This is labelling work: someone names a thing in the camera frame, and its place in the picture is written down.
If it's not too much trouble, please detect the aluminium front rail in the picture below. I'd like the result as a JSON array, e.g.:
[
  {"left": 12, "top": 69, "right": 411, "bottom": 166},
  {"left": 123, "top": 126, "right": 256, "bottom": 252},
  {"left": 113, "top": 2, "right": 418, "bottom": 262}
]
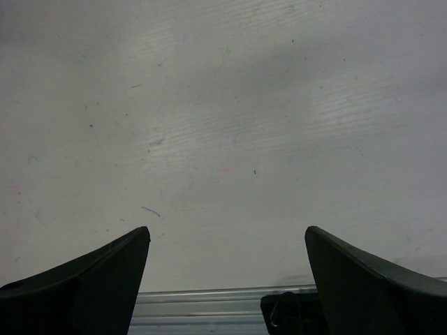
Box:
[{"left": 129, "top": 283, "right": 318, "bottom": 334}]

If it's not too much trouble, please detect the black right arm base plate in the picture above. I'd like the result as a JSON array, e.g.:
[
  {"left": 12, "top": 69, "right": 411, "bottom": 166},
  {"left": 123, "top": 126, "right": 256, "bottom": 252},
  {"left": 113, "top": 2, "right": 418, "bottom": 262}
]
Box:
[{"left": 260, "top": 292, "right": 330, "bottom": 335}]

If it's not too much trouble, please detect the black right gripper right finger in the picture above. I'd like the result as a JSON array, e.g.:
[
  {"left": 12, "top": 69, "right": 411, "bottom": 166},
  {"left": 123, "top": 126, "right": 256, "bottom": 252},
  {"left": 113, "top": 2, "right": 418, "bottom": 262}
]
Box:
[{"left": 305, "top": 226, "right": 446, "bottom": 334}]

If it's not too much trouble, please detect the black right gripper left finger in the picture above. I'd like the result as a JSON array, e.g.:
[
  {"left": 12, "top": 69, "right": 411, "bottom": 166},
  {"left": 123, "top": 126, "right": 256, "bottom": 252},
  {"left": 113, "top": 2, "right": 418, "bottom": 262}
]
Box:
[{"left": 1, "top": 227, "right": 150, "bottom": 334}]

